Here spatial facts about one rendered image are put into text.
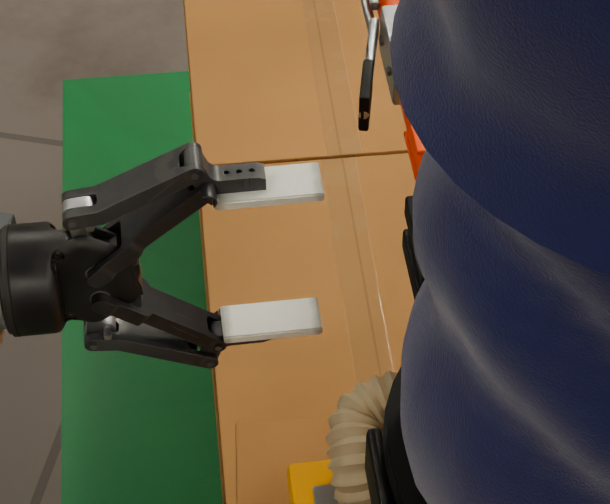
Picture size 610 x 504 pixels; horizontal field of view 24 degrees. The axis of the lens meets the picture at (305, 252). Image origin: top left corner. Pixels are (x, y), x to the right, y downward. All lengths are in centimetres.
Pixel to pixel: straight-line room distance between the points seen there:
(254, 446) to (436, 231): 66
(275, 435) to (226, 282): 66
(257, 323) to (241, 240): 88
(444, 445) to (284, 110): 146
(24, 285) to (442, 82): 50
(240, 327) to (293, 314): 4
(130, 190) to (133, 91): 202
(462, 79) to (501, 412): 17
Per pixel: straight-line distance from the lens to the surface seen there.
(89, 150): 282
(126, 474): 235
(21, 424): 243
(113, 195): 93
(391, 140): 204
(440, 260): 57
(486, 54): 46
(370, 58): 113
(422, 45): 52
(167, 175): 91
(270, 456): 121
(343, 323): 181
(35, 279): 95
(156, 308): 101
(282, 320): 103
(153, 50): 303
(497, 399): 60
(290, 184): 93
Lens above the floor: 195
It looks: 48 degrees down
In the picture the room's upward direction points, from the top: straight up
